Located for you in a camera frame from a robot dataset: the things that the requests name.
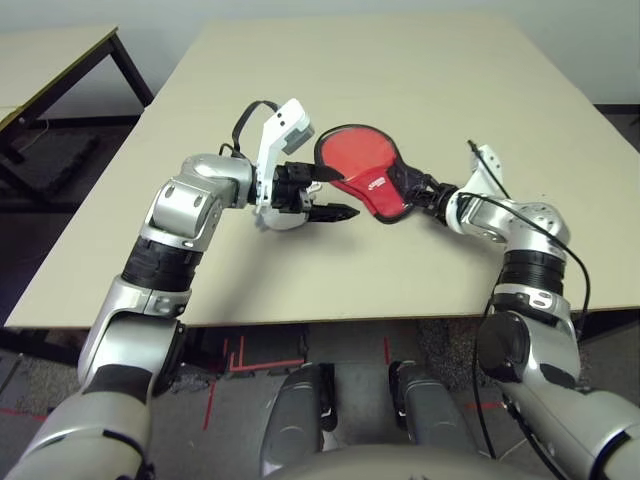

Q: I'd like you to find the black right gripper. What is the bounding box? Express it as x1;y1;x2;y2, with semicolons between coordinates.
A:
417;172;461;222

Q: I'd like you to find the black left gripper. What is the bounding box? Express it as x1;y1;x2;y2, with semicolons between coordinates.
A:
272;162;361;225

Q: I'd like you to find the red black paddle case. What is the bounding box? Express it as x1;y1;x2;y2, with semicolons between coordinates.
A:
313;122;434;225

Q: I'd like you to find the black floor mat red edge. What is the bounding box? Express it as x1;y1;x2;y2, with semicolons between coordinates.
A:
219;335;309;377

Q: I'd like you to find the grey right robot leg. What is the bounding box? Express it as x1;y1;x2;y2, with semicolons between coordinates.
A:
387;360;476;459

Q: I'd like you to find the grey robot leg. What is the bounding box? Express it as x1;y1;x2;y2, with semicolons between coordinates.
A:
387;360;476;459
262;362;336;474

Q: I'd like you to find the grey left robot leg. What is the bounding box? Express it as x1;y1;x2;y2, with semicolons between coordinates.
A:
262;362;336;474

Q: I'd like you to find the black foam floor mat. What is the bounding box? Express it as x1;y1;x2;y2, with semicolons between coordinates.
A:
27;130;100;201

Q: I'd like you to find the grey robot torso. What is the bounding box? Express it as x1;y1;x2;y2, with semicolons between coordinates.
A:
259;443;551;480

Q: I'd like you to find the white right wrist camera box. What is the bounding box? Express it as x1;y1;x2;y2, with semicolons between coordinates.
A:
447;143;504;226

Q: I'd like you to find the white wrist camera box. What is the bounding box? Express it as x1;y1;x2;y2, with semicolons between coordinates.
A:
252;98;316;221
447;143;504;226

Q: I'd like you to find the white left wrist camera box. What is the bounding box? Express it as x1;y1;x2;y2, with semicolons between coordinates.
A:
252;98;316;221

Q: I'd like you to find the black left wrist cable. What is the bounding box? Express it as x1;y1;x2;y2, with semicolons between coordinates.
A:
232;101;279;156

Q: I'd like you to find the black cable with tie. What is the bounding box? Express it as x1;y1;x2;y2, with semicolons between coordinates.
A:
465;139;591;331

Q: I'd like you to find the long black cable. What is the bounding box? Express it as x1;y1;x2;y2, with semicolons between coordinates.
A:
469;294;501;461

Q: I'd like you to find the beige side table black frame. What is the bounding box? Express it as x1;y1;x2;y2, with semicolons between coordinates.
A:
0;25;155;166

